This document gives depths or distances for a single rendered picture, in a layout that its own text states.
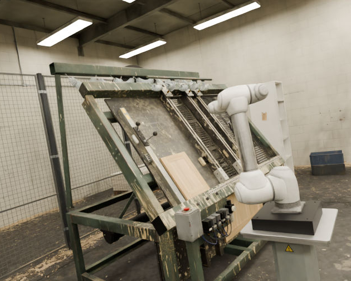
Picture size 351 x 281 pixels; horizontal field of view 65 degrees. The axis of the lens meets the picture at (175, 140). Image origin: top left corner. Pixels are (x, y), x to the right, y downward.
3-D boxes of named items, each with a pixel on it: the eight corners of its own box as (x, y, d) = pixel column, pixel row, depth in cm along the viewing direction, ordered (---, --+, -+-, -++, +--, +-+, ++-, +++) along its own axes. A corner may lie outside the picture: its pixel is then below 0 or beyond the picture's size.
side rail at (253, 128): (271, 160, 348) (277, 155, 342) (218, 97, 383) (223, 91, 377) (273, 159, 354) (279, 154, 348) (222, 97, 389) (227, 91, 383)
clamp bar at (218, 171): (219, 184, 248) (237, 169, 234) (151, 90, 286) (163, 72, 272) (225, 182, 256) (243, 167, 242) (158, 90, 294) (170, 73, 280)
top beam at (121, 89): (83, 99, 221) (87, 90, 215) (77, 90, 224) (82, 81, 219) (224, 94, 386) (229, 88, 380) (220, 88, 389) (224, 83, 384)
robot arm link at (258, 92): (260, 83, 189) (240, 87, 188) (271, 77, 170) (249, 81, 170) (263, 102, 189) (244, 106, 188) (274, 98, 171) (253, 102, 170)
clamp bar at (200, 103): (246, 171, 288) (263, 158, 274) (183, 90, 326) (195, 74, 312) (250, 169, 295) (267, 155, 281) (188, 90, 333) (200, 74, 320)
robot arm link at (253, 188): (277, 203, 168) (242, 210, 167) (267, 199, 184) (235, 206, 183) (250, 80, 172) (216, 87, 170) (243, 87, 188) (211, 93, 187)
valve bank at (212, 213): (212, 252, 190) (206, 218, 189) (195, 248, 200) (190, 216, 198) (245, 224, 227) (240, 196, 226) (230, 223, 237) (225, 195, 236)
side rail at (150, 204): (150, 221, 189) (158, 214, 183) (81, 104, 225) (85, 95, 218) (156, 218, 194) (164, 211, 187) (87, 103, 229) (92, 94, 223)
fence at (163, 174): (178, 206, 205) (181, 203, 202) (117, 111, 235) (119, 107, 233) (183, 203, 208) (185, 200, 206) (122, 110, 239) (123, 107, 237)
